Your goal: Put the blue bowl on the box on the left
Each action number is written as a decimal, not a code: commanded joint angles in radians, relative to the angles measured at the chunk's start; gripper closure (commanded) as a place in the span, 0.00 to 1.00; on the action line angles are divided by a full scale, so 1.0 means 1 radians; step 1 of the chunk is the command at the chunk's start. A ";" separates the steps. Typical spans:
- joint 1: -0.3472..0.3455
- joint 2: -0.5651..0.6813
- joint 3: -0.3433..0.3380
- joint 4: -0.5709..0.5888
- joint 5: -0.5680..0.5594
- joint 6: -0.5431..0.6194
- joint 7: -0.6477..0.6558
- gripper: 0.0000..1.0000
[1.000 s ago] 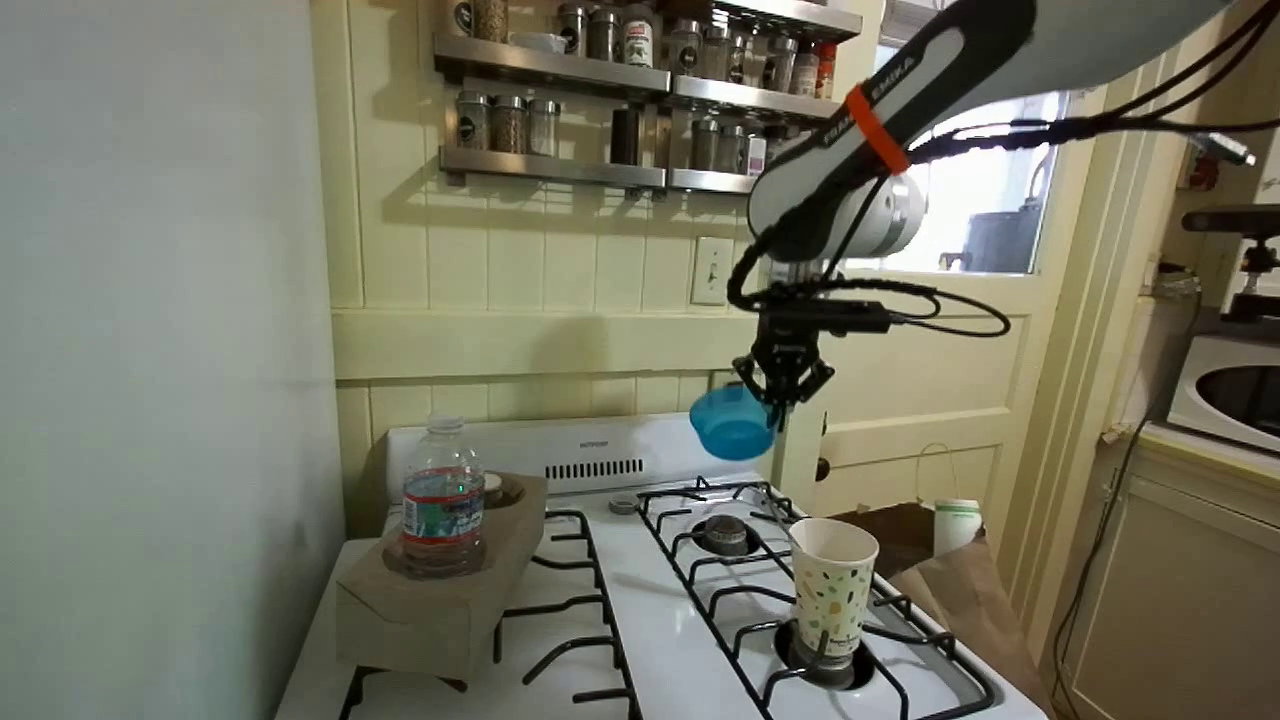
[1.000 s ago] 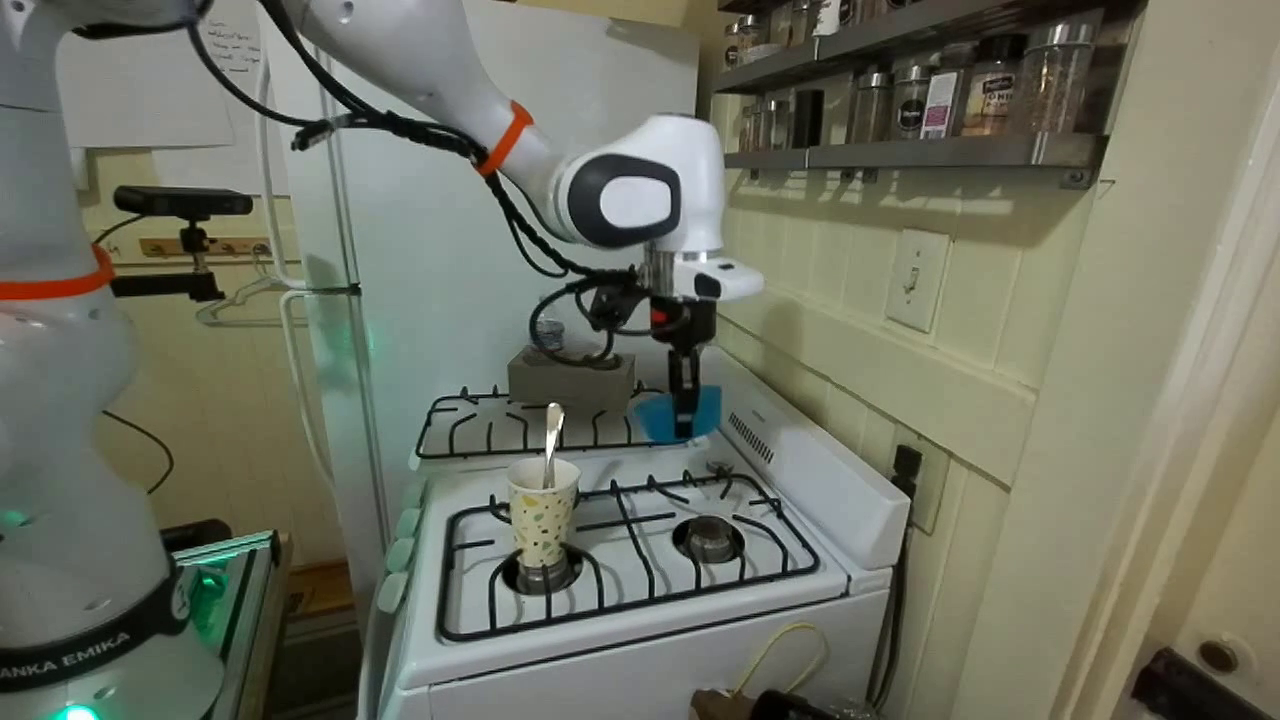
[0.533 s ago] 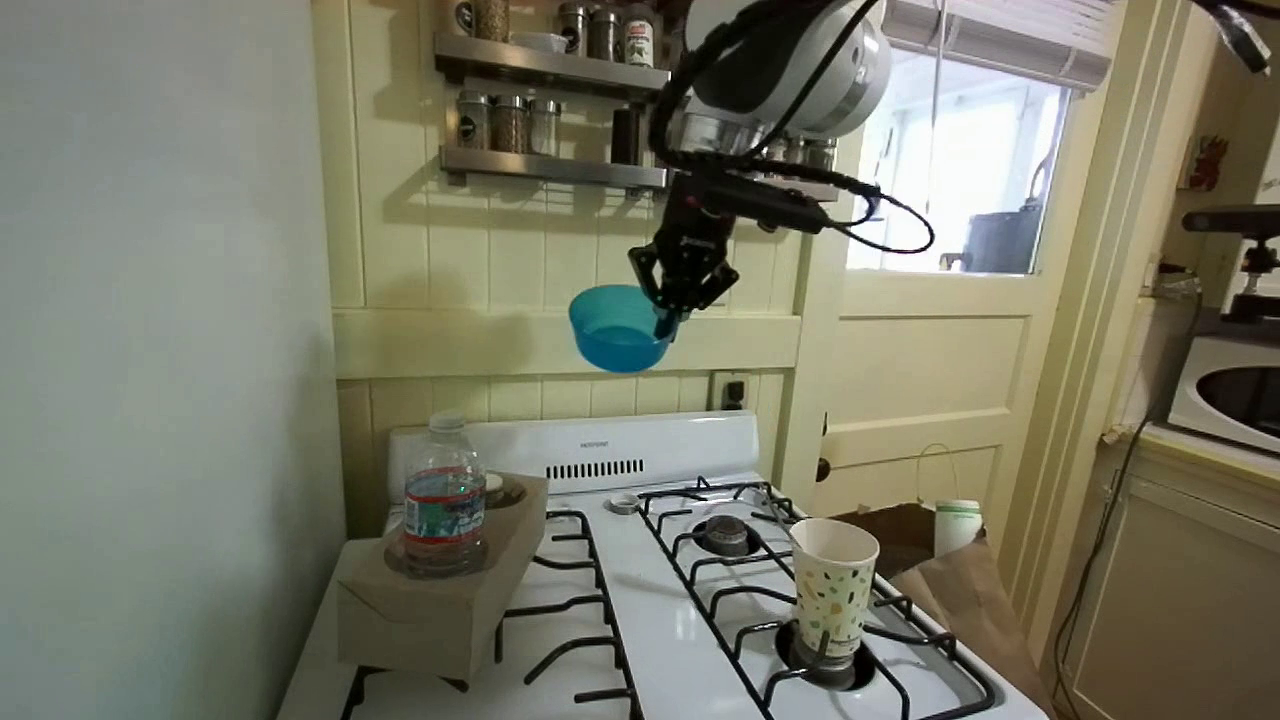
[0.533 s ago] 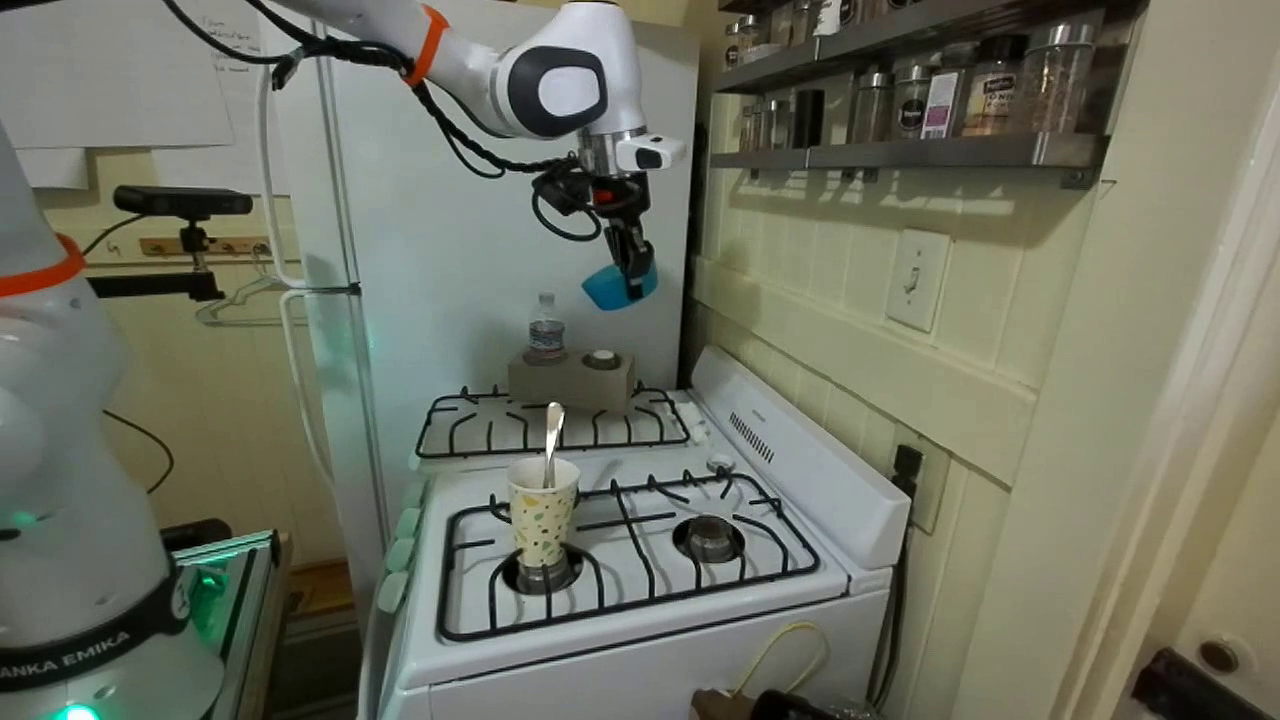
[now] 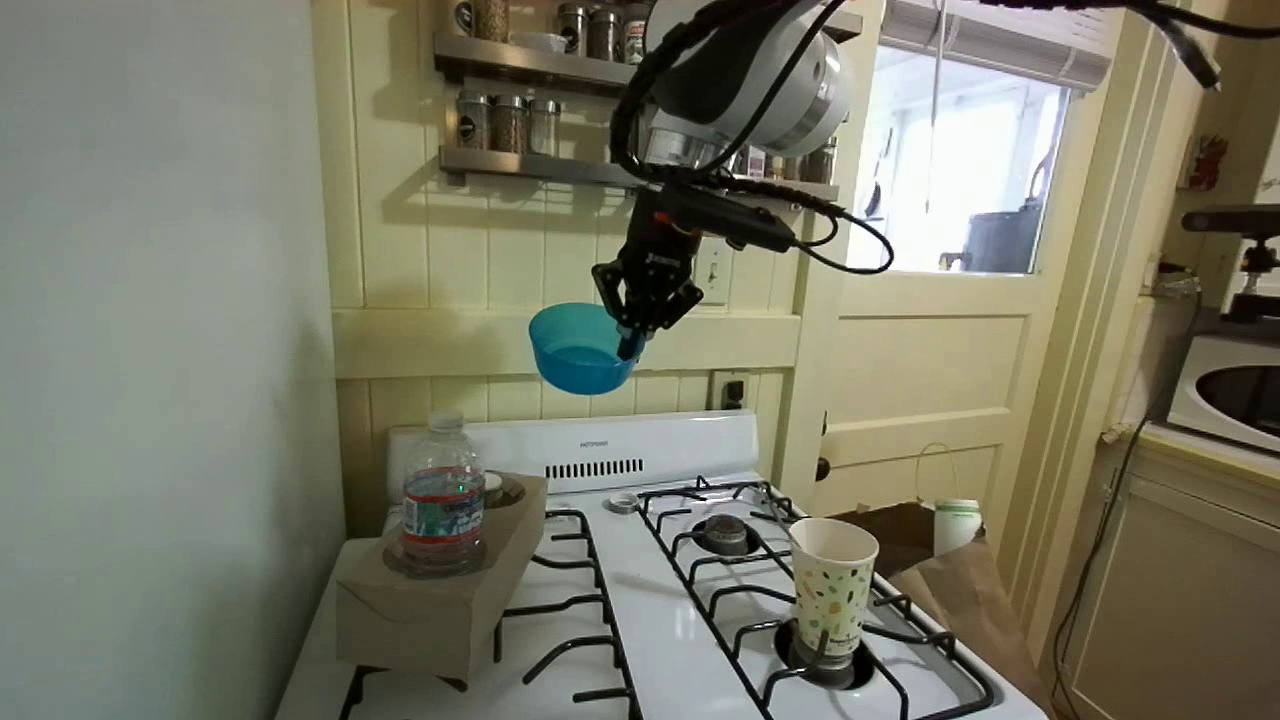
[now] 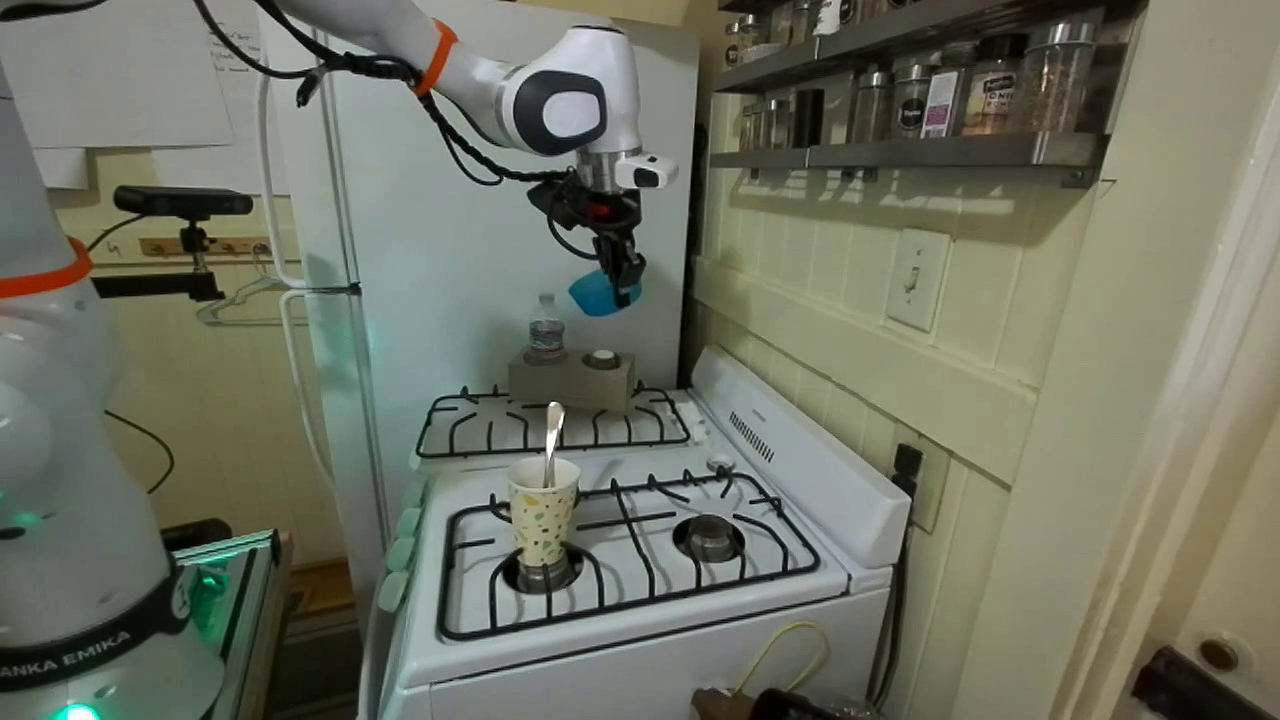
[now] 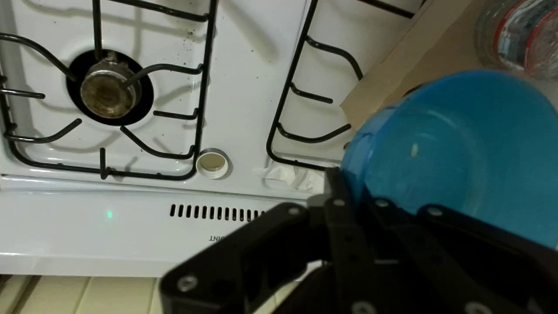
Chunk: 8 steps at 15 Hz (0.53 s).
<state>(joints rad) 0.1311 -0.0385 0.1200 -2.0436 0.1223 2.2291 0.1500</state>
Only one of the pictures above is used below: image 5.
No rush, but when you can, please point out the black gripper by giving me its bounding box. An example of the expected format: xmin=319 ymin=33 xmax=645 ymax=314
xmin=587 ymin=195 xmax=708 ymax=365

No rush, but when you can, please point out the blue plastic bowl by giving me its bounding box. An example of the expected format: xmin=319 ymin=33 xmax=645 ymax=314
xmin=523 ymin=300 xmax=649 ymax=401

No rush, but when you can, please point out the brown cardboard box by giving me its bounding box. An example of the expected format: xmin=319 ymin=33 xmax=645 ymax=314
xmin=330 ymin=466 xmax=551 ymax=685

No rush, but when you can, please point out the glass spice jar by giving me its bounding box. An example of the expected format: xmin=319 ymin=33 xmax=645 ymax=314
xmin=452 ymin=88 xmax=491 ymax=153
xmin=489 ymin=88 xmax=533 ymax=156
xmin=528 ymin=91 xmax=566 ymax=161

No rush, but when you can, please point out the small dark round lid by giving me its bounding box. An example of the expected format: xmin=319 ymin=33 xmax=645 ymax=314
xmin=477 ymin=466 xmax=528 ymax=512

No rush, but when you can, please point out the dark round stove burner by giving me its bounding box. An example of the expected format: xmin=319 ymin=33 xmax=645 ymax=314
xmin=689 ymin=512 xmax=760 ymax=560

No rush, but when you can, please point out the clear plastic water bottle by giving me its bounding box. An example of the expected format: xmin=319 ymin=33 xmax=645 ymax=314
xmin=395 ymin=419 xmax=491 ymax=580

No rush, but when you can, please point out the white labelled spice jar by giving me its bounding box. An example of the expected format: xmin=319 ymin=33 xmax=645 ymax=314
xmin=614 ymin=3 xmax=654 ymax=66

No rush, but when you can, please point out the cream door with window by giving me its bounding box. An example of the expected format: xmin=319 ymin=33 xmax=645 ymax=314
xmin=797 ymin=0 xmax=1151 ymax=529

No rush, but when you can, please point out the black stove grate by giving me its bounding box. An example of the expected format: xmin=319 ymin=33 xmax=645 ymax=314
xmin=633 ymin=470 xmax=1005 ymax=720
xmin=334 ymin=503 xmax=649 ymax=720

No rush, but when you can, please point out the white gas stove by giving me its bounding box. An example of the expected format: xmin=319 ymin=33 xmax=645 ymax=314
xmin=272 ymin=408 xmax=1053 ymax=720

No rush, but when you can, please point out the dotted paper cup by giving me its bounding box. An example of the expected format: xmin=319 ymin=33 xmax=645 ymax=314
xmin=785 ymin=515 xmax=884 ymax=671

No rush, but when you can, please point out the white canister with green lid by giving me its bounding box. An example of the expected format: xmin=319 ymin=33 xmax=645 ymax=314
xmin=929 ymin=497 xmax=988 ymax=560

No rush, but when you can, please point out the white microwave oven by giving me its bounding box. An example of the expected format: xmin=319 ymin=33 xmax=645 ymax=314
xmin=1164 ymin=328 xmax=1280 ymax=459

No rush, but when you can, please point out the black countertop appliance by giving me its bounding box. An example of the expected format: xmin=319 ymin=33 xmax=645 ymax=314
xmin=1175 ymin=198 xmax=1280 ymax=328

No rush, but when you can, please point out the cream kitchen cabinet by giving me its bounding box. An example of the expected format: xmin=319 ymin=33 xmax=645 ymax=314
xmin=1059 ymin=419 xmax=1280 ymax=720

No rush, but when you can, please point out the white light switch plate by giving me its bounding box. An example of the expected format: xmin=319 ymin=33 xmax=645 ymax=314
xmin=696 ymin=237 xmax=739 ymax=312

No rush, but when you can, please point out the wall power outlet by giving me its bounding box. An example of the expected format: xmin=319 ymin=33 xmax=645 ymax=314
xmin=713 ymin=370 xmax=756 ymax=417

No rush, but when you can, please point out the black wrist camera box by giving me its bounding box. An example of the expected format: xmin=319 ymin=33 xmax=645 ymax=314
xmin=689 ymin=187 xmax=802 ymax=256

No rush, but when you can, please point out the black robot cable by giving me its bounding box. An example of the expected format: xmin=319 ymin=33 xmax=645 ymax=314
xmin=608 ymin=0 xmax=1224 ymax=278

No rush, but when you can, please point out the black power cord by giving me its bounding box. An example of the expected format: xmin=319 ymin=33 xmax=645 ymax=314
xmin=1044 ymin=419 xmax=1151 ymax=720

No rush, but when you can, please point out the red wall decoration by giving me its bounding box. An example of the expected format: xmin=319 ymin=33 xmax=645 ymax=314
xmin=1189 ymin=129 xmax=1230 ymax=193

